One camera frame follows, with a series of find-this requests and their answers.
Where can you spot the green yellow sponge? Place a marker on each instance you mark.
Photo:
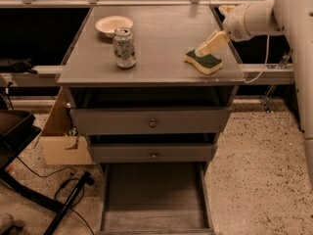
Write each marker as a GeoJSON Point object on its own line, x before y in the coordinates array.
{"type": "Point", "coordinates": [206, 65]}

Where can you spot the black tray cart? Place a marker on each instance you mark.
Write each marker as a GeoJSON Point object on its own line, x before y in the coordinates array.
{"type": "Point", "coordinates": [17, 130]}

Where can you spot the silver green soda can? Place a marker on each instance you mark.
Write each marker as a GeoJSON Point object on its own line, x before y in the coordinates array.
{"type": "Point", "coordinates": [123, 47]}

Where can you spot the black stand leg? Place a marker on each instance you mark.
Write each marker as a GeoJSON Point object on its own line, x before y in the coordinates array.
{"type": "Point", "coordinates": [85, 179]}

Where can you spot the grey middle drawer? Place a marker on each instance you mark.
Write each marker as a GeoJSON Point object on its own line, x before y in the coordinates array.
{"type": "Point", "coordinates": [152, 153]}

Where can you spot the metal rail frame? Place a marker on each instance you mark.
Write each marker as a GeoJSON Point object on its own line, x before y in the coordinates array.
{"type": "Point", "coordinates": [34, 29]}

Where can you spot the cardboard box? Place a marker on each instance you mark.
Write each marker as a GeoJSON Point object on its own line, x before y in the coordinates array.
{"type": "Point", "coordinates": [59, 141]}

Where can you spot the grey wooden drawer cabinet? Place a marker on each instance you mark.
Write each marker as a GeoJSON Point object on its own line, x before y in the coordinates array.
{"type": "Point", "coordinates": [160, 79]}

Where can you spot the white paper bowl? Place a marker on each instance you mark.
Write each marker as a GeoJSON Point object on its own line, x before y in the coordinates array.
{"type": "Point", "coordinates": [108, 25]}

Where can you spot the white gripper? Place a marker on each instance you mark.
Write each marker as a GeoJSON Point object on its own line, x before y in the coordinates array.
{"type": "Point", "coordinates": [235, 23]}

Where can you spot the grey open bottom drawer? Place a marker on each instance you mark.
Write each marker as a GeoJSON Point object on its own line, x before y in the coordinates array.
{"type": "Point", "coordinates": [154, 199]}

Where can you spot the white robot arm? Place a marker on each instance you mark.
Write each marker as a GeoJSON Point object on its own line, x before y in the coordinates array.
{"type": "Point", "coordinates": [294, 20]}

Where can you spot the grey top drawer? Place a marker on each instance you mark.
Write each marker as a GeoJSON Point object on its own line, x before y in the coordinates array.
{"type": "Point", "coordinates": [150, 121]}

